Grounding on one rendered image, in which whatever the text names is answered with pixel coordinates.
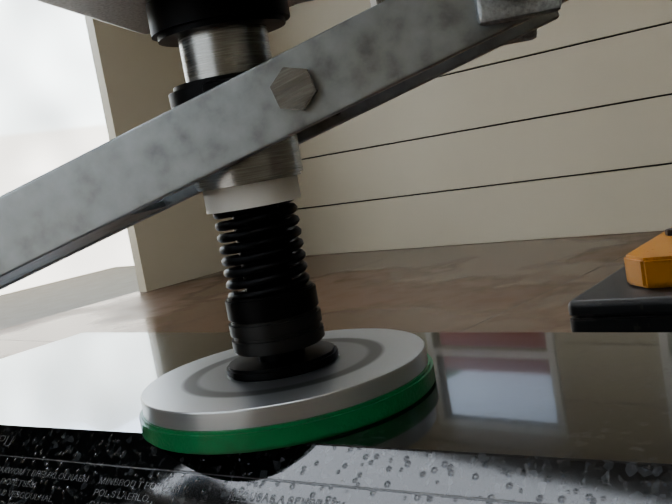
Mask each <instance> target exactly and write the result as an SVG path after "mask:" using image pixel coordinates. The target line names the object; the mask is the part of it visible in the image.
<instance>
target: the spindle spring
mask: <svg viewBox="0 0 672 504"><path fill-rule="evenodd" d="M291 201H293V200H290V201H285V202H281V203H276V204H271V205H265V206H260V207H254V208H249V209H243V210H237V211H231V212H224V213H216V214H213V218H215V219H216V220H219V219H225V218H231V217H233V216H238V215H243V214H247V213H252V212H256V211H260V210H264V209H268V208H272V207H276V206H279V208H278V209H275V210H271V211H267V212H263V213H259V214H255V215H251V216H246V217H242V218H237V219H232V220H227V221H222V222H218V223H217V224H216V225H215V229H216V230H217V231H227V230H233V229H238V228H242V227H247V226H252V225H256V224H260V223H264V222H268V221H272V220H276V219H279V218H281V221H279V222H275V223H271V224H267V225H263V226H259V227H255V228H251V229H246V230H241V231H236V232H235V231H234V232H229V233H223V234H219V236H218V237H217V241H218V242H220V243H227V242H233V241H238V240H243V239H248V238H253V237H257V236H261V235H265V234H269V233H273V232H277V231H280V230H283V233H279V234H276V235H272V236H269V237H265V238H260V239H256V240H252V241H247V242H242V243H237V242H236V243H231V244H226V245H223V246H222V247H220V250H219V252H220V253H221V254H224V255H230V254H236V255H231V256H227V257H224V258H223V259H222V260H221V262H222V265H224V266H226V267H229V266H233V267H230V268H228V269H226V270H225V271H224V276H225V277H226V278H233V279H230V280H228V282H227V283H226V288H228V289H230V290H239V289H247V288H252V287H258V286H262V285H267V284H271V283H275V282H279V281H282V280H286V279H289V278H292V279H293V280H290V281H287V282H284V283H281V284H277V285H273V286H269V287H265V288H260V289H255V290H250V291H243V292H238V291H232V292H230V293H229V295H228V298H229V299H251V298H259V297H265V296H270V295H275V294H279V293H283V292H287V291H291V290H294V289H296V288H299V287H301V286H303V285H304V284H306V283H307V282H308V281H309V280H310V275H309V274H308V273H307V272H305V271H306V269H307V267H308V264H307V262H306V261H304V260H302V259H304V258H305V256H306V252H305V251H304V250H303V249H301V247H302V246H303V244H304V242H303V239H302V238H299V237H298V236H299V235H300V234H301V231H302V229H301V228H300V227H298V226H295V225H297V224H298V222H299V220H300V219H299V217H298V215H295V214H293V213H294V212H296V211H297V205H296V204H295V203H289V202H291ZM284 242H285V245H282V246H279V247H276V248H272V249H268V250H264V251H260V252H256V253H251V254H246V255H240V256H239V254H237V253H242V252H247V251H252V250H257V249H261V248H266V247H269V246H273V245H277V244H280V243H284ZM285 254H287V255H288V256H286V257H283V258H280V259H277V260H273V261H269V262H265V263H261V264H256V265H251V266H246V267H241V265H243V264H248V263H253V262H258V261H262V260H266V259H271V258H274V257H278V256H281V255H285ZM237 265H238V266H237ZM288 266H290V268H289V269H286V270H283V271H280V272H276V273H272V274H269V275H264V276H260V277H255V278H250V279H243V277H246V276H252V275H257V274H262V273H266V272H270V271H274V270H278V269H281V268H284V267H288Z"/></svg>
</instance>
